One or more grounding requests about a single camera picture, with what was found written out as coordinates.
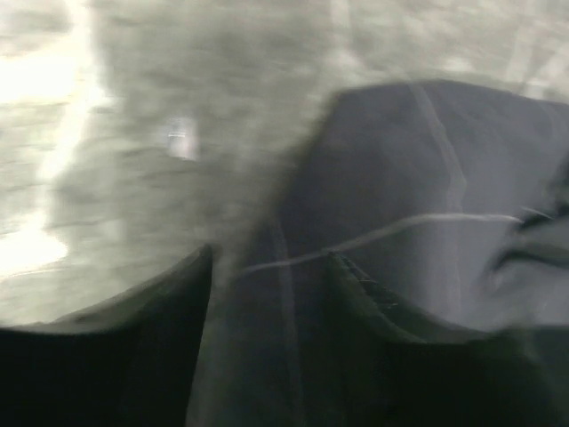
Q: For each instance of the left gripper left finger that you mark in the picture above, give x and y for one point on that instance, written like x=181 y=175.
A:
x=127 y=361

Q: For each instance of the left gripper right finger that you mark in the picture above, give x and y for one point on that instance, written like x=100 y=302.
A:
x=400 y=366

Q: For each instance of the dark grey checked pillowcase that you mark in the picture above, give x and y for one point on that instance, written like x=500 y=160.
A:
x=452 y=196

